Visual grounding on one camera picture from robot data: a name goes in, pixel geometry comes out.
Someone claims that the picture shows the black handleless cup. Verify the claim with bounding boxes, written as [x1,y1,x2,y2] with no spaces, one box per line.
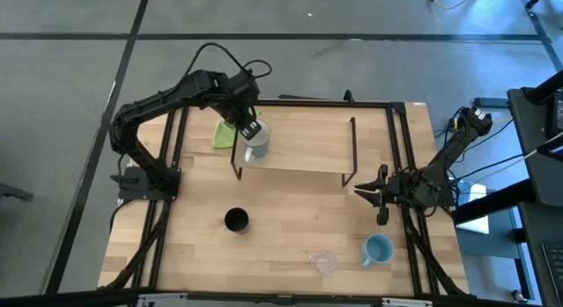
[223,207,251,236]

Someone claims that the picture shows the yellow floor cable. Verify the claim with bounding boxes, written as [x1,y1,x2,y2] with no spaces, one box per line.
[424,0,479,11]

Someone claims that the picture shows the grey furniture foot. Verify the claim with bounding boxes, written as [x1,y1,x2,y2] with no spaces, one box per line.
[0,182,35,201]

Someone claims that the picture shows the light blue mug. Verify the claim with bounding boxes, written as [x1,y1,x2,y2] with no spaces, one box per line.
[361,233,395,268]

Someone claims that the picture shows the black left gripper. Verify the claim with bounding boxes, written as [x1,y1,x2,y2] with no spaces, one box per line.
[219,70,263,140]

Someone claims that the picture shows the black laptop desk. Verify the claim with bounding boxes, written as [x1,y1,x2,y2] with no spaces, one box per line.
[517,201,563,307]

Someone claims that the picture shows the black desktop device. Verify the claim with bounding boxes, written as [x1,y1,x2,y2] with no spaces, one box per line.
[546,90,563,139]

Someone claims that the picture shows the black desk support beam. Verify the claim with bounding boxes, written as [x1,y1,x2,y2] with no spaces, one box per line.
[453,178,536,225]

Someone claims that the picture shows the green cloth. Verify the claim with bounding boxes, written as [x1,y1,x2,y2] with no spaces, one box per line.
[211,112,262,150]

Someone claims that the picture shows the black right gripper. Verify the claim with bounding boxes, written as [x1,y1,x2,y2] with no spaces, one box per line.
[354,164,417,227]

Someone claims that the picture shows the black keyboard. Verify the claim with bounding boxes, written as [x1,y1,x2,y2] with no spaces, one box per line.
[542,243,563,297]

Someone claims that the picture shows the black metal table frame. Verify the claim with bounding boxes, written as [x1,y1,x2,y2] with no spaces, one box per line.
[97,89,471,299]

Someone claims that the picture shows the white cable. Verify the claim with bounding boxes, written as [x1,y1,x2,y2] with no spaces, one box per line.
[459,131,563,194]

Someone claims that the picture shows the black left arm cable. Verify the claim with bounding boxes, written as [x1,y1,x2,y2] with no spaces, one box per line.
[183,41,274,82]

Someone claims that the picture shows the black floor cable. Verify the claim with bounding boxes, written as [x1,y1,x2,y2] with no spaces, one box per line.
[464,118,515,163]
[457,154,524,180]

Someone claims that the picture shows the white box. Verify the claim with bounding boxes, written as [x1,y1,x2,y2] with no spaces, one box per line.
[457,179,490,236]

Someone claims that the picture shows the teal mug with white handle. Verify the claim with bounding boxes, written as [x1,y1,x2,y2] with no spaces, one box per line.
[240,118,271,164]

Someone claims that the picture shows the wooden shelf with black legs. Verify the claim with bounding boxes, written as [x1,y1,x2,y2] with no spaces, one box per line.
[229,108,358,189]

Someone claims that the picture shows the black horizontal rig rail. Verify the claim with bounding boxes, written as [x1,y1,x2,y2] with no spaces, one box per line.
[0,288,563,307]

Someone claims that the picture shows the clear plastic mug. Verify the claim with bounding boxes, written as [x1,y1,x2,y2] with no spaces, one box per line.
[311,249,339,278]

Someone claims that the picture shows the grey base plate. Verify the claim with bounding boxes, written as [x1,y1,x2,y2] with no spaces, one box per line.
[473,97,510,109]

